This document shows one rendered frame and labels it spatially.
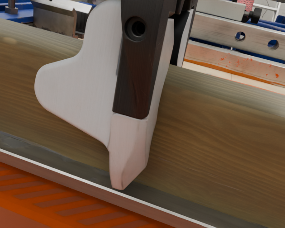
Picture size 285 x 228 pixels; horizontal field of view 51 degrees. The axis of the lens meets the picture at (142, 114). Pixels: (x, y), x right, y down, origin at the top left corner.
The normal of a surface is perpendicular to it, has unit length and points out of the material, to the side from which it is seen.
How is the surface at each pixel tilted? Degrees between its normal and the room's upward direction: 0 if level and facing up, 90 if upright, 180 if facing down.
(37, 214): 0
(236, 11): 90
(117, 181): 119
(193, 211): 5
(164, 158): 95
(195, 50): 90
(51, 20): 90
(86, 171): 5
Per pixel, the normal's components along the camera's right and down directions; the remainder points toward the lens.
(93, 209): 0.19, -0.89
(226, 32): -0.29, 0.36
